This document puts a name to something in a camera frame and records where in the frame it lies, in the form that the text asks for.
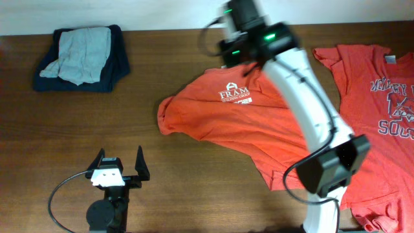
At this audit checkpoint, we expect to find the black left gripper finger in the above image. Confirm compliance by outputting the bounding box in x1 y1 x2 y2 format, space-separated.
135 146 150 181
87 148 105 171

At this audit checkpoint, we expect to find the orange Fram t-shirt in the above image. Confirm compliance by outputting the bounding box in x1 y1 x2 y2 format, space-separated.
157 65 309 191

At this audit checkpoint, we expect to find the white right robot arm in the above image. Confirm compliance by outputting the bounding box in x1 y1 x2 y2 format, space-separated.
219 0 371 233

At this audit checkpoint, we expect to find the dark navy folded garment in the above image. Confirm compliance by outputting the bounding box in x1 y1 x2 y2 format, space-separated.
32 25 131 93

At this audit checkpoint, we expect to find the light grey folded shirt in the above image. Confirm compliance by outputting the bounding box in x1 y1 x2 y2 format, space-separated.
39 27 111 85

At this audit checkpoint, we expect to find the red soccer t-shirt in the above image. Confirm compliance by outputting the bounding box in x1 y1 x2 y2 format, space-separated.
313 45 413 232

